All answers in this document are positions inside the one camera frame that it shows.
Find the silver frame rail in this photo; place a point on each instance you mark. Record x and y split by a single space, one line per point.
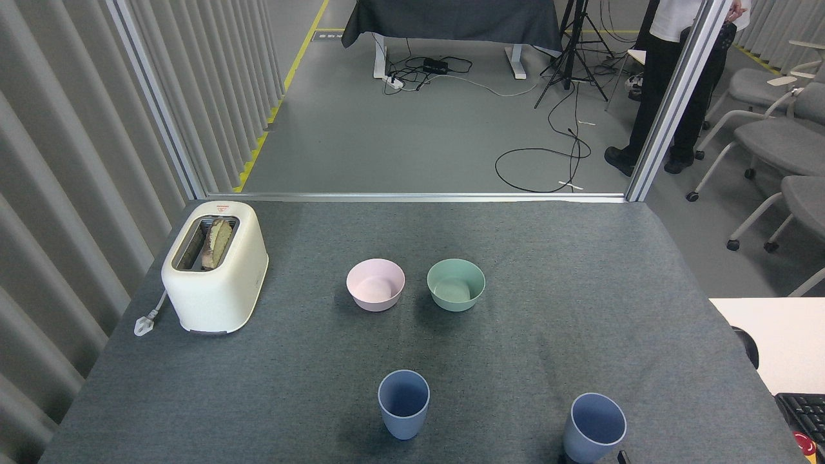
419 197

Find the table with dark cloth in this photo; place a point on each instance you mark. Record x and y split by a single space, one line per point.
451 19

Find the grey chair white frame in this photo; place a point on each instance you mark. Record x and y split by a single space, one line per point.
805 200
754 87
780 145

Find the pink bowl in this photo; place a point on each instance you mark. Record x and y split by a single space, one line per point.
376 283

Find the black tripod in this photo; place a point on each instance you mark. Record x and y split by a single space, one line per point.
569 58

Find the blue plastic cup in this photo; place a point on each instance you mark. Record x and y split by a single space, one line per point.
403 422
588 444

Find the person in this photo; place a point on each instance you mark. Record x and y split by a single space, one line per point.
651 90

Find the toasted bread slice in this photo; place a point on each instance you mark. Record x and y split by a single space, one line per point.
218 241

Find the green bowl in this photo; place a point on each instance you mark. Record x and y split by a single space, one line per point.
456 287

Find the white power strip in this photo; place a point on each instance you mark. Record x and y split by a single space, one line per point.
394 81

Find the black keyboard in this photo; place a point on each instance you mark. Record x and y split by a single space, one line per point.
805 412

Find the silver frame post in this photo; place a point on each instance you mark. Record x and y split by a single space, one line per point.
158 103
677 96

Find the dark grey table cloth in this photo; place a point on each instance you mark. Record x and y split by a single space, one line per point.
515 348

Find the black power adapter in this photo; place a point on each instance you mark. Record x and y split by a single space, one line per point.
436 65

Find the white desk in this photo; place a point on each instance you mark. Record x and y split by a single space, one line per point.
786 341

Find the red round object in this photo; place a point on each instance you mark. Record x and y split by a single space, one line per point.
804 446

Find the black computer mouse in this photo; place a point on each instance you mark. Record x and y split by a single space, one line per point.
749 348

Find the cream white toaster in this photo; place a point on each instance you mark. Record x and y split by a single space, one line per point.
216 296

